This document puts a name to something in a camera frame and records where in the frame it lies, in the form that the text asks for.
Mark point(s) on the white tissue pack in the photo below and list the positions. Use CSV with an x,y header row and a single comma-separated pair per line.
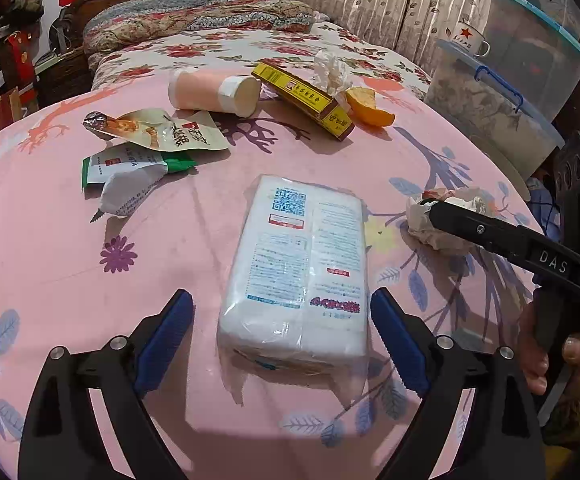
x,y
300,270

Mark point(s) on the person's right hand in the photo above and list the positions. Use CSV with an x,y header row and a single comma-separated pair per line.
x,y
532,360

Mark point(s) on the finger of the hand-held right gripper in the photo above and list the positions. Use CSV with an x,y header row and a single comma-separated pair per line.
x,y
480,232

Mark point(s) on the beige waste bin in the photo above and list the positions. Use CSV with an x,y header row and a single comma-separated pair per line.
x,y
512,170

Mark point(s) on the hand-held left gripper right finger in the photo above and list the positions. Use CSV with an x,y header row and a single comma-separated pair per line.
x,y
400,340

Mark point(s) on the green white plastic wrapper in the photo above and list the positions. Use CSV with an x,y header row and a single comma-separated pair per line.
x,y
124,175

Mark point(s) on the leaf print curtain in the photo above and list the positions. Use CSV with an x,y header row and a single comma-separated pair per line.
x,y
370,0

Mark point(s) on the red gift bag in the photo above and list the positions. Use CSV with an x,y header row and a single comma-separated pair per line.
x,y
19,60

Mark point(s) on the large teal-lidded storage box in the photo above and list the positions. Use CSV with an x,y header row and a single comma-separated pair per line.
x,y
535,45

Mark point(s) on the brown handbag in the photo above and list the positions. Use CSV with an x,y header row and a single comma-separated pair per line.
x,y
27,5

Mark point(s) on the dark wooden nightstand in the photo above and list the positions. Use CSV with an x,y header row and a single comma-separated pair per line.
x,y
64,77

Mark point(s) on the orange peel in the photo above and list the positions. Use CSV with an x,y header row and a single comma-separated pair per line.
x,y
370,107

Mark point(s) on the pink white paper cup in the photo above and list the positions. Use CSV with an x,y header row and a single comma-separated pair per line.
x,y
204,90

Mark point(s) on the floral bedsheet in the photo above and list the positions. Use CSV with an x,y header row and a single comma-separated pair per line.
x,y
194,52

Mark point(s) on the patterned quilt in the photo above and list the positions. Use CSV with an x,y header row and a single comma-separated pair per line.
x,y
194,15

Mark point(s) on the yellow brown cardboard box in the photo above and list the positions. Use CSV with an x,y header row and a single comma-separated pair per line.
x,y
305,95

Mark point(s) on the crumpled clear plastic wrap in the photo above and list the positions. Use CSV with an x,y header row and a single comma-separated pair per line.
x,y
332,72

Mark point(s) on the white paper ball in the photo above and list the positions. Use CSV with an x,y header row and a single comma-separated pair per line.
x,y
417,225

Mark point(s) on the beige snack packet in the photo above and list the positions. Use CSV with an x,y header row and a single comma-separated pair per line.
x,y
169,130

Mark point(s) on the pink floral tablecloth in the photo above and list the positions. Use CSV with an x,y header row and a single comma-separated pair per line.
x,y
69,260

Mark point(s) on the white enamel mug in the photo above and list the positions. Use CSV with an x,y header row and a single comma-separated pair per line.
x,y
465,40

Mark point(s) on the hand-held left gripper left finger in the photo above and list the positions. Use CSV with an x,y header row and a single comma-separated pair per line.
x,y
167,340

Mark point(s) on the brown paper bag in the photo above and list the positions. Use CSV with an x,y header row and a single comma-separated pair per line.
x,y
5,105

